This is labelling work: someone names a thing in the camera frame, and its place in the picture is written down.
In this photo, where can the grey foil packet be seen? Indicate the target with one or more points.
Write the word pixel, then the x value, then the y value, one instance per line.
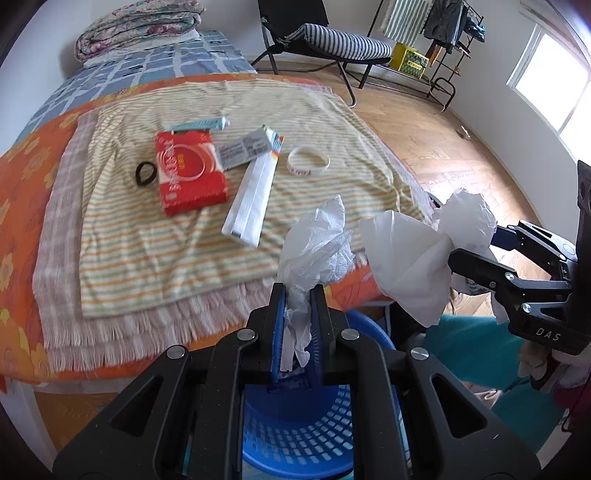
pixel 240 150

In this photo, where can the long white box colourful end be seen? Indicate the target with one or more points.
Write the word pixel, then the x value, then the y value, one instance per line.
pixel 249 207

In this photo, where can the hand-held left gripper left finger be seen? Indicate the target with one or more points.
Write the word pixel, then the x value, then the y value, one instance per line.
pixel 278 323

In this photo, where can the teal hanging garment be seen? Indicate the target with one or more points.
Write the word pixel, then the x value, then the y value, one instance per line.
pixel 479 31

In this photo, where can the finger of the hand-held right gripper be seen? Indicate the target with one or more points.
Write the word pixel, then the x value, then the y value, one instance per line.
pixel 480 272
pixel 501 238

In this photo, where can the folded floral quilt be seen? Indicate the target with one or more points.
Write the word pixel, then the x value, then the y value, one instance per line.
pixel 138 27

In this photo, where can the yellow striped towel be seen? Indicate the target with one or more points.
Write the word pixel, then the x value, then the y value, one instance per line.
pixel 161 258

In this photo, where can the white bed frame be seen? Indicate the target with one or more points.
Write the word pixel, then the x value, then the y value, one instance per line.
pixel 27 415

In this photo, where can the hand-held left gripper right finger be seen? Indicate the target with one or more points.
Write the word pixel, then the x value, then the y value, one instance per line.
pixel 317 332

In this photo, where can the embossed white tissue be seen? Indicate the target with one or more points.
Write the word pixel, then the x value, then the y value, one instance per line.
pixel 314 249

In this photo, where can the green striped hanging towel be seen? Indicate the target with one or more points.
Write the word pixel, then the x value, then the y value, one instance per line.
pixel 406 18

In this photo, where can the blue plastic basket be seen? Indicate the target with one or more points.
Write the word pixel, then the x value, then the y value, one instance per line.
pixel 300 434

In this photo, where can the dark hanging jacket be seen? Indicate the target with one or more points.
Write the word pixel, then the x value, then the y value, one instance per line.
pixel 443 23

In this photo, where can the white wristband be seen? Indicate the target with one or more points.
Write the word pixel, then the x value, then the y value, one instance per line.
pixel 295 169

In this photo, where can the orange floral bed sheet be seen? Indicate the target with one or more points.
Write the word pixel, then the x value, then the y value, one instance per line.
pixel 18 240

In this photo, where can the plaid fringed blanket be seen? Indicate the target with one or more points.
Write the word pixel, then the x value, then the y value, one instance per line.
pixel 60 277

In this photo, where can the yellow plastic crate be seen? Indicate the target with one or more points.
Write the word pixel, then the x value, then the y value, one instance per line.
pixel 411 60

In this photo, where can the window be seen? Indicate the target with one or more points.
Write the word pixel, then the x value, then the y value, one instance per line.
pixel 549 78

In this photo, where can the person's teal trouser leg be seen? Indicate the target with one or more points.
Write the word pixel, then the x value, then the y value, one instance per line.
pixel 471 341

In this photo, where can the smooth white tissue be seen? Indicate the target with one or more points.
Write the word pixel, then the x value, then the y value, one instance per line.
pixel 406 258

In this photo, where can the black clothes rack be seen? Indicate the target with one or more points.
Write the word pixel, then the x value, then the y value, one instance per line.
pixel 442 79

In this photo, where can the red cardboard box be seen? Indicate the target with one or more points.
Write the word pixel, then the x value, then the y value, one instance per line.
pixel 189 170

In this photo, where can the light blue toothpaste box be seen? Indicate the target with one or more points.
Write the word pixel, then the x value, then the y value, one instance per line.
pixel 203 122

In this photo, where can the small object on floor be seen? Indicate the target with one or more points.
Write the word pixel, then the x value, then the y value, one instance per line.
pixel 463 134

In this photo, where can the white folded cloth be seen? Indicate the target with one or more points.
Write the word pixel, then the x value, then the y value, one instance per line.
pixel 152 45

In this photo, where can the black folding chair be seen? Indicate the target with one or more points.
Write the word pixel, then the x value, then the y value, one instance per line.
pixel 286 14

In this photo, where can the blue checked bed sheet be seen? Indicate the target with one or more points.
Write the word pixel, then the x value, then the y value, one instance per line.
pixel 138 69

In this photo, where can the striped seat cushion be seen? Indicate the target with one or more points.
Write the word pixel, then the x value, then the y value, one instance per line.
pixel 351 46

